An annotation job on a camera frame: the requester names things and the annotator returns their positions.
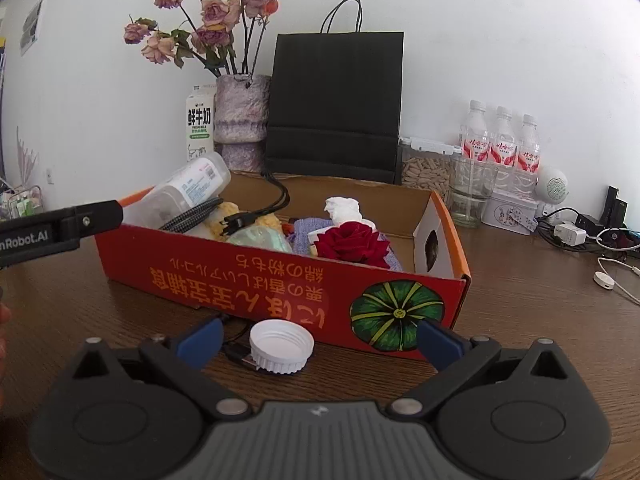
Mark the tall black upright device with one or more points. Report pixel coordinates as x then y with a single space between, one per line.
612 205

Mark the white round speaker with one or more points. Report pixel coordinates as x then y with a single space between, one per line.
552 185

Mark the white charger cube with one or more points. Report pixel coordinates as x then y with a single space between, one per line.
569 235

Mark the white ribbed bottle cap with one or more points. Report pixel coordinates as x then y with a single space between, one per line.
280 342

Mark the clear white label bottle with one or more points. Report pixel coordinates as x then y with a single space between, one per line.
190 182

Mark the white round puck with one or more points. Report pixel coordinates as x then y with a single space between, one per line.
603 281

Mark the red rose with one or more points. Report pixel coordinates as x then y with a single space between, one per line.
350 242

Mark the black round gadget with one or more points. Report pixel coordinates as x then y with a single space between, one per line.
617 239

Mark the dried pink rose bouquet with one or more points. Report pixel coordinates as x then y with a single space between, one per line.
215 10

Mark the clear drinking glass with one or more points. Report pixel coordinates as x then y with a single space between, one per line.
470 205

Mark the white green milk carton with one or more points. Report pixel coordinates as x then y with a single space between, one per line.
199 125

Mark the black paper bag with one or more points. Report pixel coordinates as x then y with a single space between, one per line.
335 110

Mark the white tissue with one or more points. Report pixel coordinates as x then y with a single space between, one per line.
342 209

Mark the clear seed container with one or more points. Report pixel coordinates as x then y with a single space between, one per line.
425 172

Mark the short black upright device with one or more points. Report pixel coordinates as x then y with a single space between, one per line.
622 214

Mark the white printed tin box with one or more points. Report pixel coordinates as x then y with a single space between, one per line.
507 215

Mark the person's left hand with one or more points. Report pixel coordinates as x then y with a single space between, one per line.
4 314

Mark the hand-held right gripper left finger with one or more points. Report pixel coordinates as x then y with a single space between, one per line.
200 342

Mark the yellow plush toy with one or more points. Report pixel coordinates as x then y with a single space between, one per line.
212 220

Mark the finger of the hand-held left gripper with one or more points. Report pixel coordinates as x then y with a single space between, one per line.
102 217

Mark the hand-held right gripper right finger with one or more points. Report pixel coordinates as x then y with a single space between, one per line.
437 342

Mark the black power adapter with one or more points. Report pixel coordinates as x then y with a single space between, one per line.
590 222

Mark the orange cardboard box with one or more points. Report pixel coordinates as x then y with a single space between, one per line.
280 285

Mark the purple mottled vase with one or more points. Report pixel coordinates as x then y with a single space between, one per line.
240 110

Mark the pink plant wall sticker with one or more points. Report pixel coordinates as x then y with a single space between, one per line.
25 160

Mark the red label water bottle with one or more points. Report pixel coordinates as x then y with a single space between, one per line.
529 152
474 135
503 145

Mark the wall paper sheet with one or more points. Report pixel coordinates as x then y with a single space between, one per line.
34 22

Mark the purple woven cloth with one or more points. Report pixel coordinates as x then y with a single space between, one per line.
302 235

